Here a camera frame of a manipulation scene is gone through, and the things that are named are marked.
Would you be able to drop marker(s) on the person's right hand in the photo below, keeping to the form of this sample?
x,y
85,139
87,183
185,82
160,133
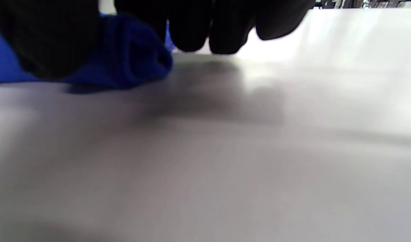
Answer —
x,y
47,37

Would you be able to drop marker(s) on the blue towel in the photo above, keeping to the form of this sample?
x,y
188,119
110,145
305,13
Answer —
x,y
131,64

